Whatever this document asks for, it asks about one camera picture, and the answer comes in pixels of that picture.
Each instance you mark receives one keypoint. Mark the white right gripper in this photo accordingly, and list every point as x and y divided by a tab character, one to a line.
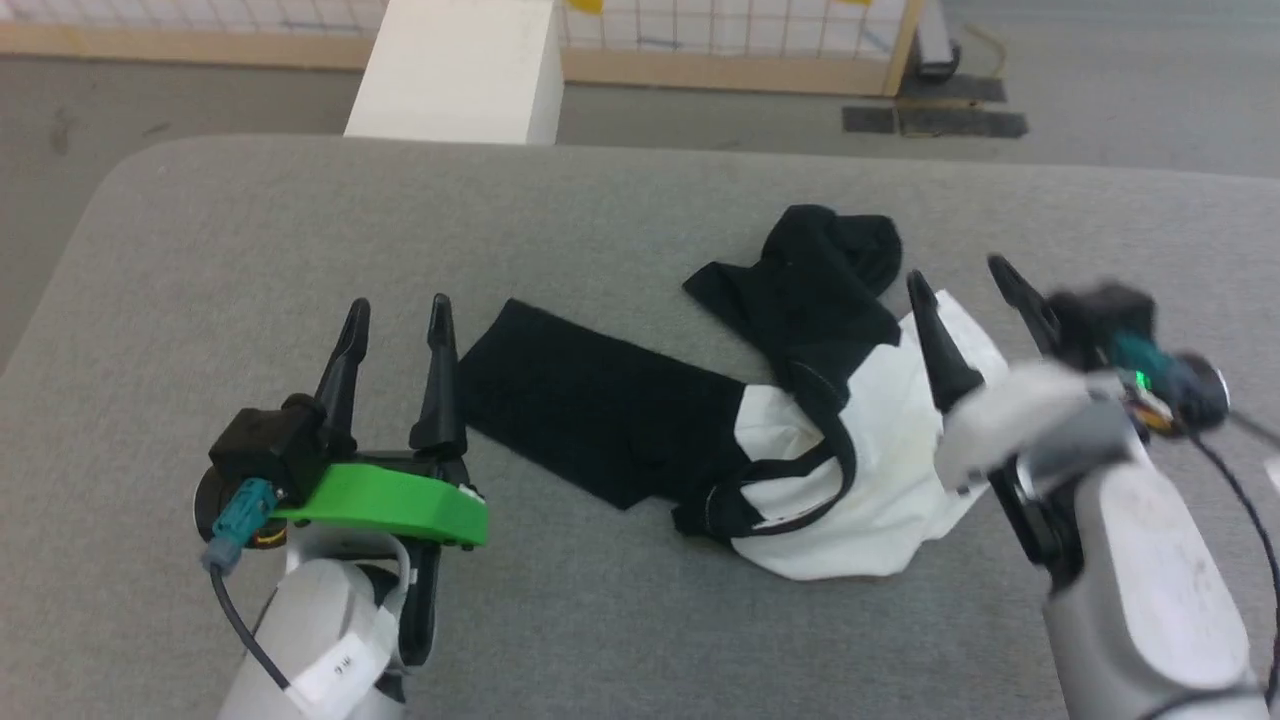
1020	410

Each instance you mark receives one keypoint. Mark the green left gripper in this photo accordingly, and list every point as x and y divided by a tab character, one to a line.
390	500

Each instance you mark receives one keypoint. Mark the black and white shirt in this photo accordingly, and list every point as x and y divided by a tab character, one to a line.
830	430

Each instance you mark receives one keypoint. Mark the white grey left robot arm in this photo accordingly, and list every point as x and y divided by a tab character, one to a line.
320	630

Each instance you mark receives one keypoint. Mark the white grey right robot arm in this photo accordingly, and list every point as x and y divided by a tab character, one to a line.
1150	580

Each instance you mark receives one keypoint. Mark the grey device on floor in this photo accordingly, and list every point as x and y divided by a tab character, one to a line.
938	40

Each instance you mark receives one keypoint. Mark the white rectangular pillar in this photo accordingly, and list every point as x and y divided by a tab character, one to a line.
460	70

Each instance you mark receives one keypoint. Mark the wooden framed grid fence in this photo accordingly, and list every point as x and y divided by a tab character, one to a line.
720	72

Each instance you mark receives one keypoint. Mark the yellow tag on fence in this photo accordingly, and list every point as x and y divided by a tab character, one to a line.
586	5

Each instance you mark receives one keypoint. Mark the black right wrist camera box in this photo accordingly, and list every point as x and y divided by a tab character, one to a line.
1100	315

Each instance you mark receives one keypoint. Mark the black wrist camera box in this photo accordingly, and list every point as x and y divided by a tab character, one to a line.
1100	315
265	445

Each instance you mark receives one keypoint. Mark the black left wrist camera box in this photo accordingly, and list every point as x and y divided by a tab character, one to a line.
265	445

